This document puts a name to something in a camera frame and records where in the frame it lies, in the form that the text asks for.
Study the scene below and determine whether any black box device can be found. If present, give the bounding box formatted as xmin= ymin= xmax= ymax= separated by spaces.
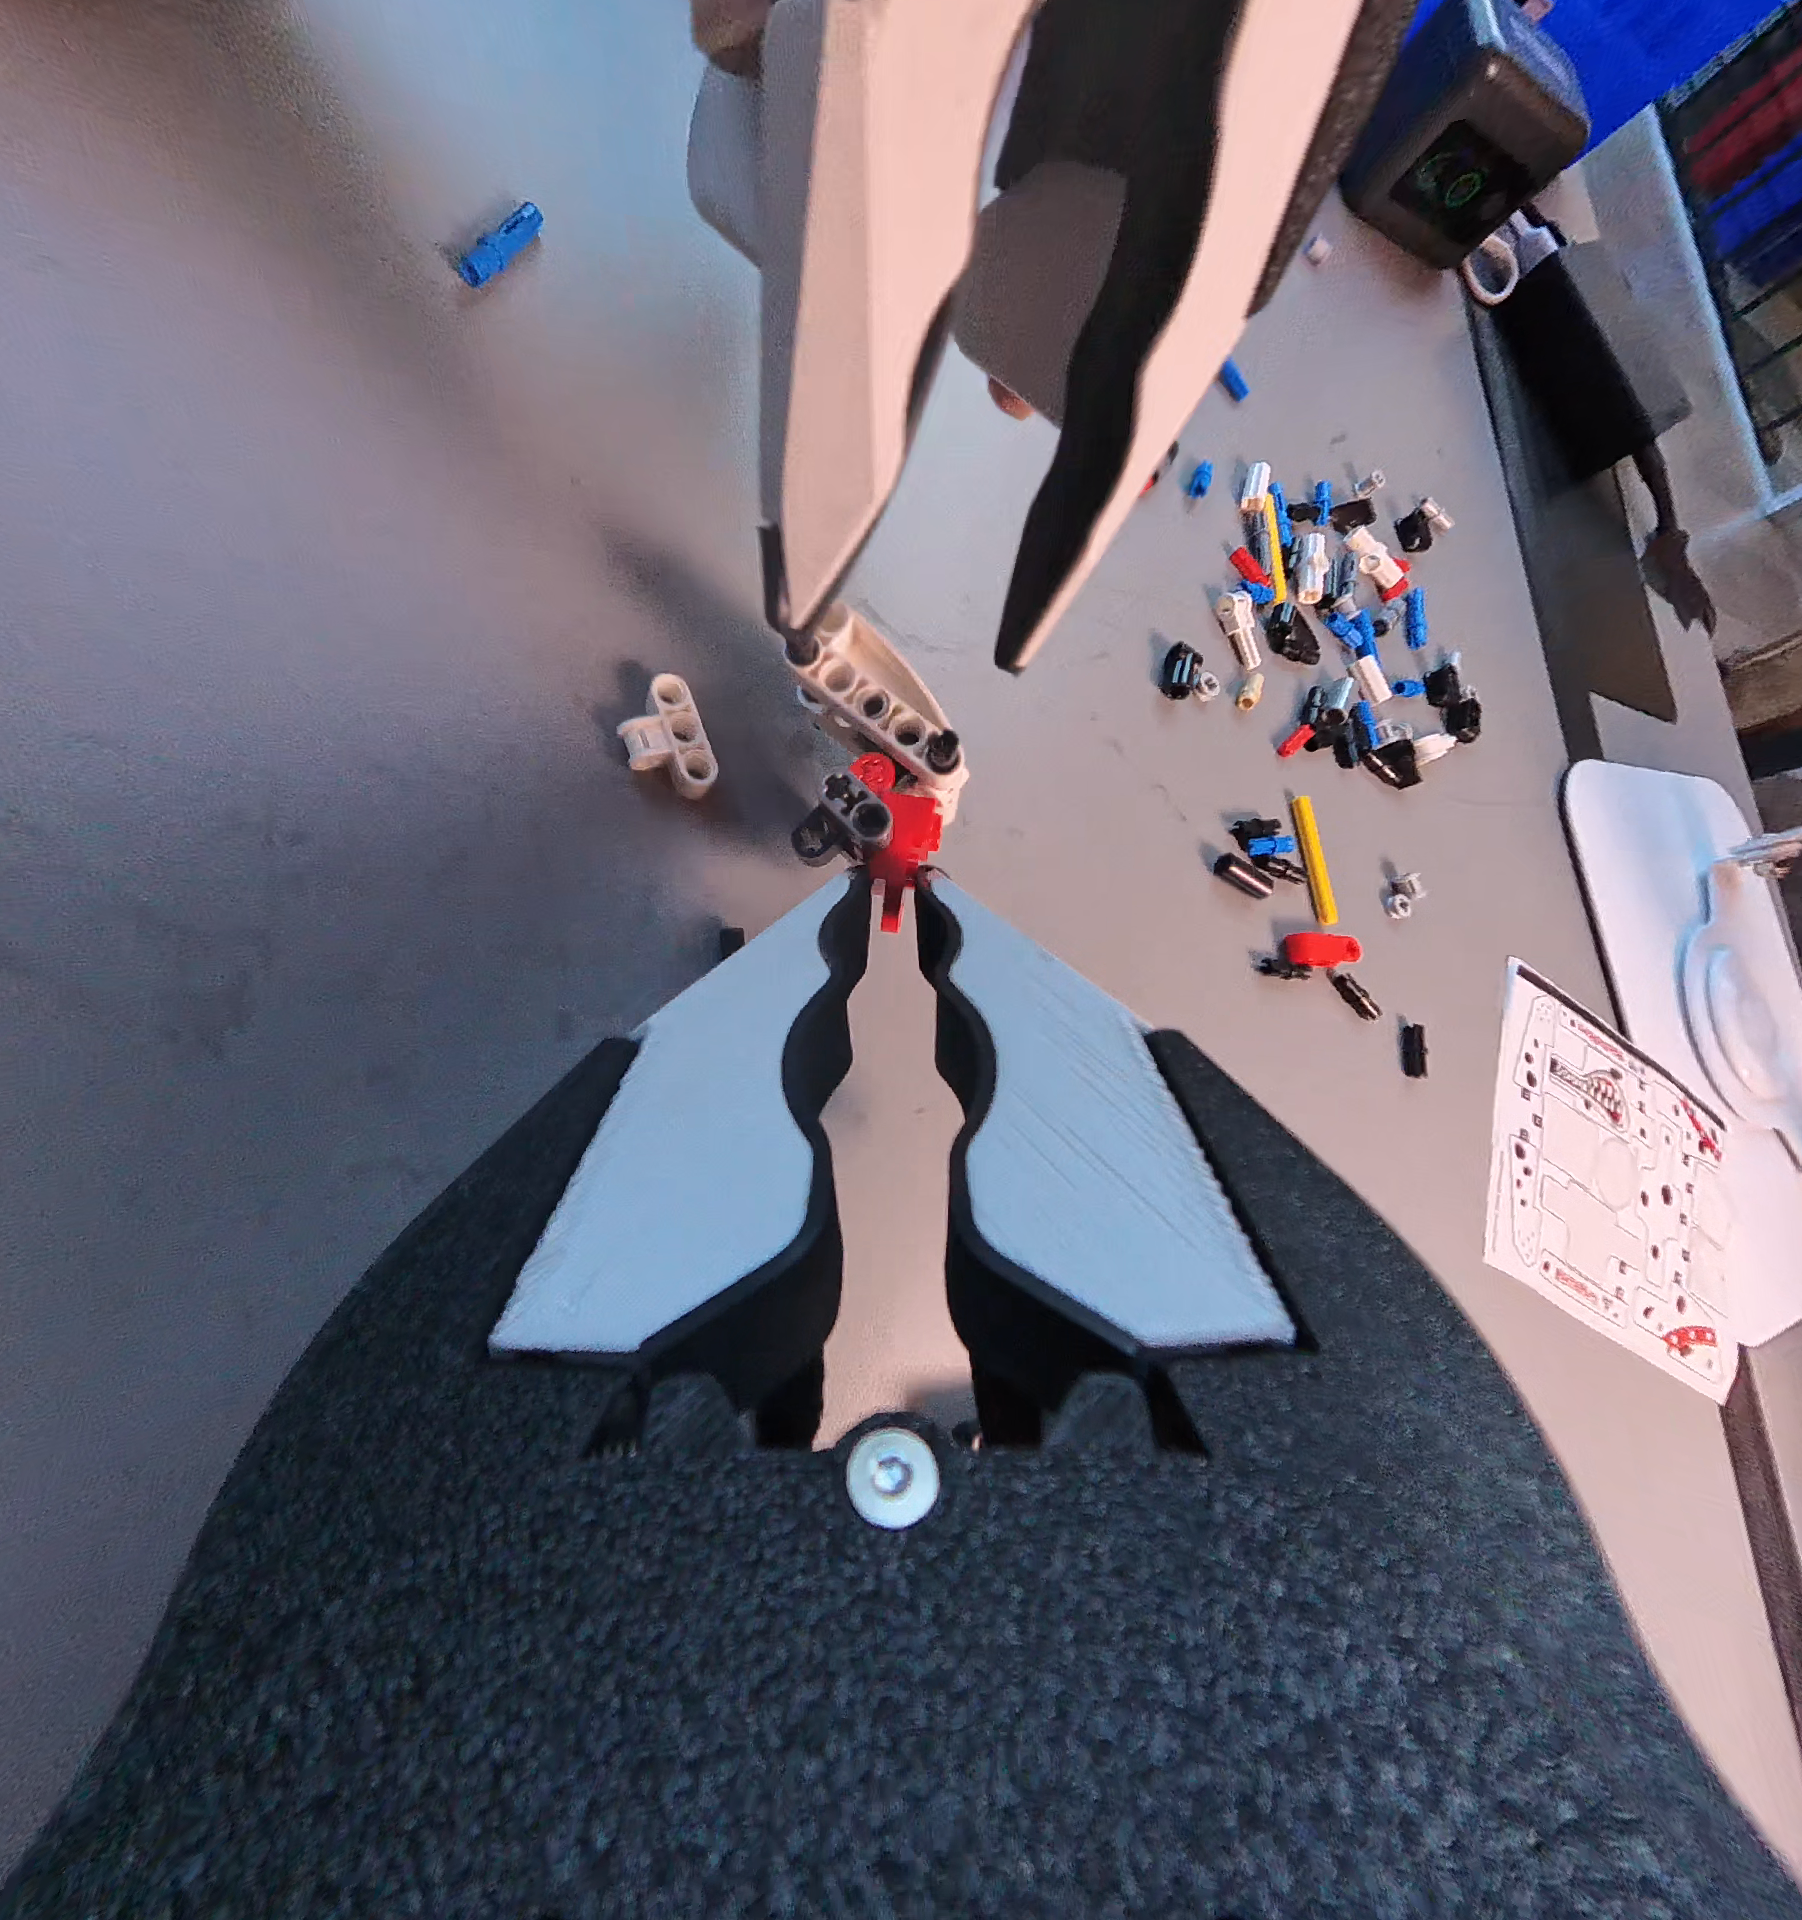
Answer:
xmin=1336 ymin=0 xmax=1598 ymax=279

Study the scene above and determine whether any red white black brick subassembly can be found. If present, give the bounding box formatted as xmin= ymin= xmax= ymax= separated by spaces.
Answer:
xmin=790 ymin=609 xmax=971 ymax=932

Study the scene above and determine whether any pile of small toy bricks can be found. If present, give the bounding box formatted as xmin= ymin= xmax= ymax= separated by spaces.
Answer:
xmin=1151 ymin=354 xmax=1492 ymax=1028

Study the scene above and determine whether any wire shelf rack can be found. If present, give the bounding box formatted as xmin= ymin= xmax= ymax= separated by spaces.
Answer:
xmin=1650 ymin=0 xmax=1802 ymax=482

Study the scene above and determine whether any blue toy pin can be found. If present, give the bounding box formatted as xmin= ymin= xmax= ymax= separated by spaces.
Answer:
xmin=449 ymin=202 xmax=547 ymax=292

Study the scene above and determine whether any white three-hole brick connector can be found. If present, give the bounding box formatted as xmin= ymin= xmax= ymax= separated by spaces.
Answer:
xmin=617 ymin=668 xmax=723 ymax=801

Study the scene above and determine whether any grey desk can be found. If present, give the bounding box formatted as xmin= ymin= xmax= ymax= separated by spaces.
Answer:
xmin=0 ymin=0 xmax=1802 ymax=1893

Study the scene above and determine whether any black power adapter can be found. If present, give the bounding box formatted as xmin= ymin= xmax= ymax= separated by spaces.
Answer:
xmin=1472 ymin=241 xmax=1719 ymax=638

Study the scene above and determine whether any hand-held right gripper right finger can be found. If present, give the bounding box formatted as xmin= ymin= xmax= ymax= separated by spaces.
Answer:
xmin=907 ymin=879 xmax=1302 ymax=1436

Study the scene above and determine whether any blue plastic bin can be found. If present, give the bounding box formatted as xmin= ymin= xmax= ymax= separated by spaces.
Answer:
xmin=1502 ymin=0 xmax=1802 ymax=139

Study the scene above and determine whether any small white ring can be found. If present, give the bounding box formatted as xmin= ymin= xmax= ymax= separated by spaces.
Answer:
xmin=1458 ymin=217 xmax=1564 ymax=310

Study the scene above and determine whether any sticker sheet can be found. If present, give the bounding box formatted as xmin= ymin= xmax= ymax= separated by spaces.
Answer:
xmin=1482 ymin=961 xmax=1748 ymax=1406

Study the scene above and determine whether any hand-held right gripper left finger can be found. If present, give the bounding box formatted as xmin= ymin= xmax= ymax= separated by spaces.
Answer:
xmin=488 ymin=879 xmax=873 ymax=1436

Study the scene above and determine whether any white booklet stand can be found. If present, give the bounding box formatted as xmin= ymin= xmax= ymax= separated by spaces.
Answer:
xmin=1561 ymin=751 xmax=1802 ymax=1346

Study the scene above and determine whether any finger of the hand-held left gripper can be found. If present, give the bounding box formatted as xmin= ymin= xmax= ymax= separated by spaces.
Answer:
xmin=751 ymin=0 xmax=1035 ymax=648
xmin=985 ymin=0 xmax=1374 ymax=678

